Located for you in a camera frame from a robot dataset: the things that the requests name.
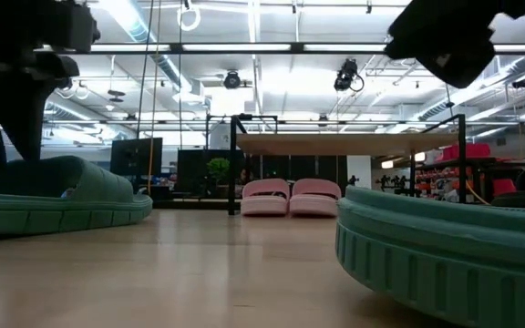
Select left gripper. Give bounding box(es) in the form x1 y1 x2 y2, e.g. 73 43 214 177
0 0 102 173

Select green slide sandal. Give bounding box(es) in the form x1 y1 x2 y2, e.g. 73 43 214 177
0 155 154 236
335 185 525 328

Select pink slide sandal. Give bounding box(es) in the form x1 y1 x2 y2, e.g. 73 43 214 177
288 178 343 218
240 178 291 217

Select red storage bins rack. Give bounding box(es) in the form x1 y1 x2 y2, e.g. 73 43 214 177
416 143 525 204

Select black monitor screen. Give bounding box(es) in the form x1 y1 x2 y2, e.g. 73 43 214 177
109 137 164 177

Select black partition panels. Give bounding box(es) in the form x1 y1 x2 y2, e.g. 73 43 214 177
176 149 348 199

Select black overhead rig crossbar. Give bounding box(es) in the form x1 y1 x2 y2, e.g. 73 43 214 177
34 42 525 56

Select small green potted plant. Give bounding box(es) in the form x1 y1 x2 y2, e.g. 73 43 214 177
206 157 232 200

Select black ceiling camera with cable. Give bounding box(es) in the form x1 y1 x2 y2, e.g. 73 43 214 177
333 57 365 93

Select hanging black cable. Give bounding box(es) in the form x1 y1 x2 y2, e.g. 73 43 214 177
135 0 156 198

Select wooden shelf black metal frame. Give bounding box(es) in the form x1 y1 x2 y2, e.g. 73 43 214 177
228 113 468 217

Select white looped cable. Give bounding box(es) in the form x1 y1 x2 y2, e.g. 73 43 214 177
176 2 201 33

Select round black ceiling camera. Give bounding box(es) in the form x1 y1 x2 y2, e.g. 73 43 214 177
222 69 242 90

